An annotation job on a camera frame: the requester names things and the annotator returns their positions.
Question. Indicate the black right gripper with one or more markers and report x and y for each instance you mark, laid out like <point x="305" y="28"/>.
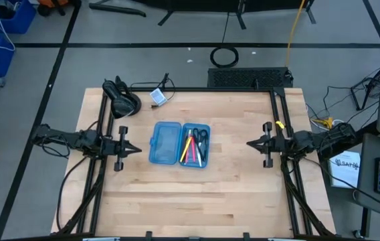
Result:
<point x="282" y="145"/>

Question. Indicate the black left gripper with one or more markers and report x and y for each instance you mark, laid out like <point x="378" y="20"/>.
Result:
<point x="113" y="147"/>

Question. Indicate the blue translucent plastic supply box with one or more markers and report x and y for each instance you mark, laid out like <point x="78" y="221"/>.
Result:
<point x="166" y="144"/>

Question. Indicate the black and blue pen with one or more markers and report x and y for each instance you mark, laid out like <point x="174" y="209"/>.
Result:
<point x="206" y="147"/>

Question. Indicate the yellow pen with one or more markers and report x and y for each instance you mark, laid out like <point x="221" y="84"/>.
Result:
<point x="186" y="149"/>

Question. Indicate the long pink pencil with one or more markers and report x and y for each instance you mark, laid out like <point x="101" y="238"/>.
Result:
<point x="189" y="132"/>

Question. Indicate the short pink marker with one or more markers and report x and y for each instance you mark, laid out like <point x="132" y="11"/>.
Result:
<point x="193" y="150"/>

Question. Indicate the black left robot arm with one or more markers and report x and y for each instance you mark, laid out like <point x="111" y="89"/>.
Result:
<point x="76" y="139"/>

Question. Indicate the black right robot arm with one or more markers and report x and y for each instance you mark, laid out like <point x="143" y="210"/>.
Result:
<point x="330" y="140"/>

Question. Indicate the small white printed box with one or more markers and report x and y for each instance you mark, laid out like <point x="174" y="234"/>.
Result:
<point x="158" y="97"/>

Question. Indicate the black vented computer case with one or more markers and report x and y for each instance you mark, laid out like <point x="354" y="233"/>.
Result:
<point x="243" y="77"/>

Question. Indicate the white printed paper booklet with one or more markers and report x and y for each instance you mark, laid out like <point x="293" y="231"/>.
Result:
<point x="344" y="174"/>

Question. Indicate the black desk crossbar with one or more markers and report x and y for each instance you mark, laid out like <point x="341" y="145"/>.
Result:
<point x="364" y="134"/>

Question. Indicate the black partition screen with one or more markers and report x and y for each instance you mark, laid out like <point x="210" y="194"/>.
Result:
<point x="210" y="5"/>

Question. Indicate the orange and black bag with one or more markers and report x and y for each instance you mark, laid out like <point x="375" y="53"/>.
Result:
<point x="53" y="2"/>

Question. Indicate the black aluminium table frame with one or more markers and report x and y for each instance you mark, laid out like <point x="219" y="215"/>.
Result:
<point x="190" y="89"/>

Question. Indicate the black frame clamp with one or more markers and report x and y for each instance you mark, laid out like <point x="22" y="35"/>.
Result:
<point x="246" y="236"/>
<point x="148" y="235"/>

